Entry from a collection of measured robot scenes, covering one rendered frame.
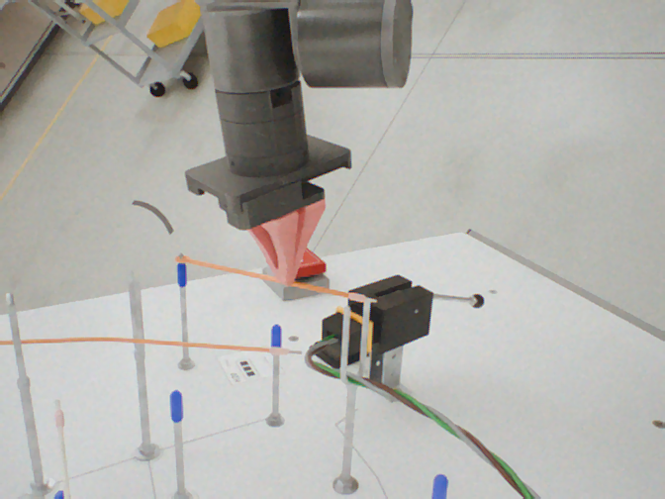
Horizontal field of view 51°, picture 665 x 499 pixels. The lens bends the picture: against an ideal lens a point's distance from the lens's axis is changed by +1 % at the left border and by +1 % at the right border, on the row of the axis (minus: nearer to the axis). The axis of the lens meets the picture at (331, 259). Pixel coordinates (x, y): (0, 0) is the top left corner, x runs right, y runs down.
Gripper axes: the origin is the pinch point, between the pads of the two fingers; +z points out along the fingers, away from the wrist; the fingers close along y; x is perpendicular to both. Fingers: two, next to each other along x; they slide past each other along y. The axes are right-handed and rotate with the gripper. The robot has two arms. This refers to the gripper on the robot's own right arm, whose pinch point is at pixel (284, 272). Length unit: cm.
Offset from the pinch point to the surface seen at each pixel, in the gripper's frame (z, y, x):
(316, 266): 10.1, 12.2, 13.0
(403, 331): 5.9, 6.6, -5.9
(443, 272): 15.8, 27.2, 8.7
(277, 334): 2.7, -3.1, -2.9
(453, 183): 69, 135, 103
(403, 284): 3.8, 9.1, -3.5
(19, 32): 105, 196, 780
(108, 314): 10.1, -7.7, 21.1
